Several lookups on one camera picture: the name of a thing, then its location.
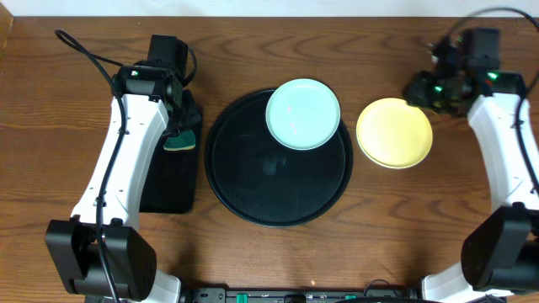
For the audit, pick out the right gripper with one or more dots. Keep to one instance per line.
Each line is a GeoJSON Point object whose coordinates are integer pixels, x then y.
{"type": "Point", "coordinates": [415, 93]}

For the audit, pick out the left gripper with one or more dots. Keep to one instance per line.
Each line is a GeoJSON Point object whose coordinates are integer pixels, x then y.
{"type": "Point", "coordinates": [185, 119]}

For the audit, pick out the green and yellow sponge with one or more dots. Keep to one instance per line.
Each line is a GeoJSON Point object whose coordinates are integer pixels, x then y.
{"type": "Point", "coordinates": [184, 141]}

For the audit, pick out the yellow plate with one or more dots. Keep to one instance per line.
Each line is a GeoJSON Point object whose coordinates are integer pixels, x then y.
{"type": "Point", "coordinates": [394, 134]}

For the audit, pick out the pale green plate top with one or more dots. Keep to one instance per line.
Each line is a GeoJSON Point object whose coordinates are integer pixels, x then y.
{"type": "Point", "coordinates": [302, 114]}

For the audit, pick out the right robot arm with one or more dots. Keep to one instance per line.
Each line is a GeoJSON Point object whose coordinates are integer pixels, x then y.
{"type": "Point", "coordinates": [499, 258]}

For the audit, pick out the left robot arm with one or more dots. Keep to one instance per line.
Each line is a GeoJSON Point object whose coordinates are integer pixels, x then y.
{"type": "Point", "coordinates": [147, 164]}

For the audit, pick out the black rectangular tray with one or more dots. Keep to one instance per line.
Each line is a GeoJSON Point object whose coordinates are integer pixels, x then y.
{"type": "Point", "coordinates": [171, 179]}

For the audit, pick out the round black serving tray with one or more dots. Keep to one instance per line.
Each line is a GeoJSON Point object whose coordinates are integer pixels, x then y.
{"type": "Point", "coordinates": [268, 184]}

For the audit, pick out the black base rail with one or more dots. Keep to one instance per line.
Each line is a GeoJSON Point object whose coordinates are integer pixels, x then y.
{"type": "Point", "coordinates": [373, 292]}

